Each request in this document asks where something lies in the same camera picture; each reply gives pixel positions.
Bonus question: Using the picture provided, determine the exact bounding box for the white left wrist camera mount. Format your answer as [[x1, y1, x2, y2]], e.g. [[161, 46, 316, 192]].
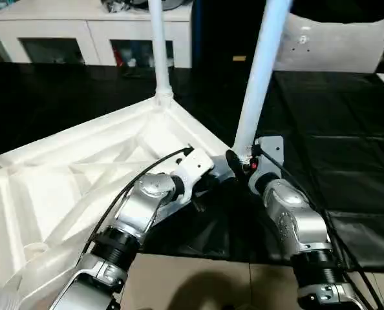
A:
[[172, 147, 215, 203]]

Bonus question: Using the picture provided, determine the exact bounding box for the white cabinet with glass doors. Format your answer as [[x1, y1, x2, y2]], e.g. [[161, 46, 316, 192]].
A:
[[0, 0, 193, 68]]

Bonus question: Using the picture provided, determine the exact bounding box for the black work mat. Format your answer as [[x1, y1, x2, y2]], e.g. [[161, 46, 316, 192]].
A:
[[0, 61, 384, 272]]

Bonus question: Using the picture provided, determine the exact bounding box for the black plastic packet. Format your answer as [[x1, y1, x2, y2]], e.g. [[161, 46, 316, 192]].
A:
[[101, 0, 130, 14]]

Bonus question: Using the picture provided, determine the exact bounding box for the grey printed pillow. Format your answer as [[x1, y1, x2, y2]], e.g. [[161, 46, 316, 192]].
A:
[[274, 12, 384, 74]]

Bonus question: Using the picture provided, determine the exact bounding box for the black sofa with gold label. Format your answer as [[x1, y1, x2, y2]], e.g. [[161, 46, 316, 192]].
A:
[[190, 0, 384, 74]]

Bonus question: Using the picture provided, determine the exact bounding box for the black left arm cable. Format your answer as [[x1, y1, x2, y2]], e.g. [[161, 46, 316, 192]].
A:
[[80, 147, 195, 262]]

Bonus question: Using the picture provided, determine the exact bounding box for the grey bag with black strap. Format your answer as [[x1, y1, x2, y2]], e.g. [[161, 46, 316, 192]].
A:
[[127, 0, 191, 10]]

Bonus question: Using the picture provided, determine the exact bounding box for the white plastic table top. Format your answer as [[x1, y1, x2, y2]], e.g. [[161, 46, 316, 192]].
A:
[[0, 96, 235, 310]]

